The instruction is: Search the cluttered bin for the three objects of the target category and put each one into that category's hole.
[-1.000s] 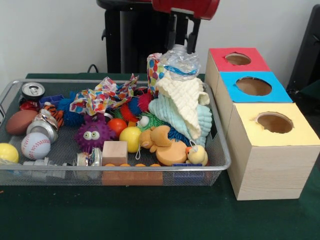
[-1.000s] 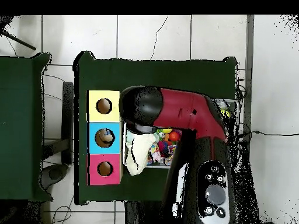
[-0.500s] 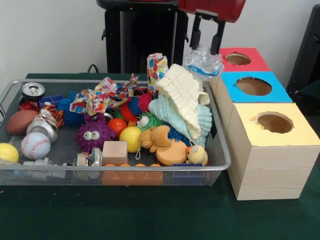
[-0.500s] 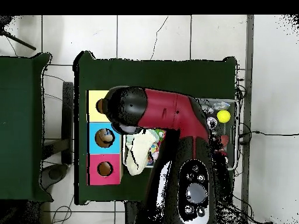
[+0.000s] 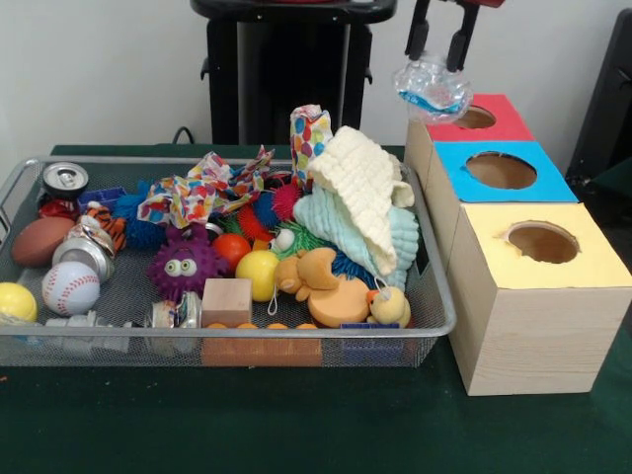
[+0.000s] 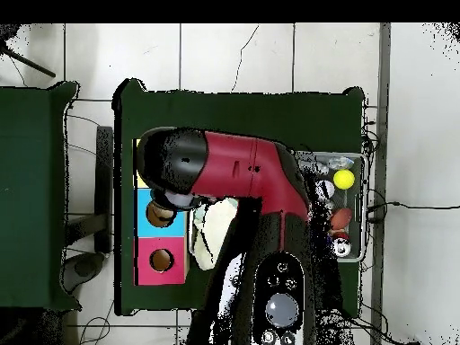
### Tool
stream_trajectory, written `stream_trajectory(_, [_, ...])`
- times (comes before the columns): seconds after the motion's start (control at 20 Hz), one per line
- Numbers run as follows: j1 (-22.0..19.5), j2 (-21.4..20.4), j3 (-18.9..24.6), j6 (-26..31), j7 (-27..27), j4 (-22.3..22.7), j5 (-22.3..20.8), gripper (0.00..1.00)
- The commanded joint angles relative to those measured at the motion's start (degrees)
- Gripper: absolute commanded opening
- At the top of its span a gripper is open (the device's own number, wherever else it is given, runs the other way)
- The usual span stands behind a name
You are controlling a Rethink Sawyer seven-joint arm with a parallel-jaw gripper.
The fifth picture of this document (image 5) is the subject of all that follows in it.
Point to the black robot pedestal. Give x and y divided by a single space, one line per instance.
296 69

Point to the cream knit cloth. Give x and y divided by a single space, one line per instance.
363 188

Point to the black chair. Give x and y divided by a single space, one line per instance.
607 109

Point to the wooden cube block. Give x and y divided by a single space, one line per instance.
226 302

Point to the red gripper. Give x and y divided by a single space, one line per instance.
482 3

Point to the small yellow rubber duck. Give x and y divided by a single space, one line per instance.
389 307

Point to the multicolour polka dot cloth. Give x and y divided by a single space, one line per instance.
202 188
311 136

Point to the small yellow ball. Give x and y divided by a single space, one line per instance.
257 275

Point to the wooden box with three holes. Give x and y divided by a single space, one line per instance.
538 316

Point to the purple googly-eyed monster toy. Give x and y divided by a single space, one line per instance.
185 267

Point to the mint green cloth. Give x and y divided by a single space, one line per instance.
328 225

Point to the clear plastic blue label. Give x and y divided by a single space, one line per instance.
433 91

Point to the white baseball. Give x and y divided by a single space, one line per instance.
70 288

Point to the orange foam duck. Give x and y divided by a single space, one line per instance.
326 293

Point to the shallow clear mesh bin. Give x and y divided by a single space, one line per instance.
434 296

